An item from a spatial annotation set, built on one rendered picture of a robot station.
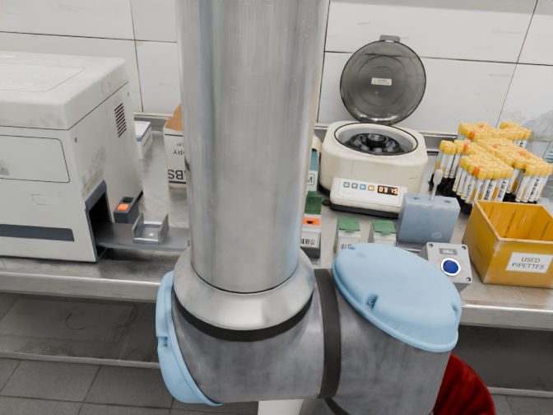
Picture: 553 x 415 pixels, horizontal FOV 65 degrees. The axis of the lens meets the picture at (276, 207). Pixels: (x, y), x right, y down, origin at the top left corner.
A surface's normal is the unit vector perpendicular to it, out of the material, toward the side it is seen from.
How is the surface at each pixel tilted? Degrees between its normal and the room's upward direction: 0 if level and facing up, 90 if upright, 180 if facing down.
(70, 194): 90
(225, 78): 93
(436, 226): 90
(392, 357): 78
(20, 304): 0
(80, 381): 0
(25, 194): 90
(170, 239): 0
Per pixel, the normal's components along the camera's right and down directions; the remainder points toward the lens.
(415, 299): 0.18, -0.88
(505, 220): -0.07, 0.52
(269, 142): 0.29, 0.55
